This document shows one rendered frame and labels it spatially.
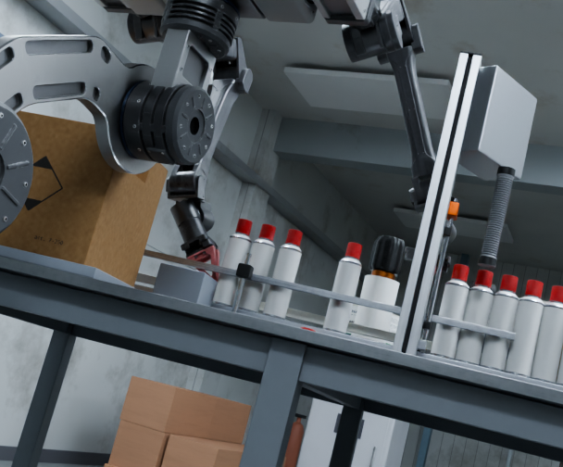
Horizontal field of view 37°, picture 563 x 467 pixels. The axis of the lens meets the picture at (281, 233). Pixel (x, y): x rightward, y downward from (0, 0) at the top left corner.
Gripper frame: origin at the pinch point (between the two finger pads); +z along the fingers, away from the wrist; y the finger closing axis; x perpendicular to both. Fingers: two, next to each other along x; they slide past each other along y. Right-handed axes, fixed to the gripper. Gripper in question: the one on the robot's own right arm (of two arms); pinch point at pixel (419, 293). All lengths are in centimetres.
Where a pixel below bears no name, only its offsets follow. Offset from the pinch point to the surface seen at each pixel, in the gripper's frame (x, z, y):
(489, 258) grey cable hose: 17.8, -7.2, -13.3
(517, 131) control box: 14.7, -36.3, -13.0
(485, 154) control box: 22.0, -27.3, -8.0
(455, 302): 9.0, 1.6, -8.4
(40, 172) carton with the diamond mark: 48, 2, 71
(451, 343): 8.6, 10.1, -9.5
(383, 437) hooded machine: -400, 36, 29
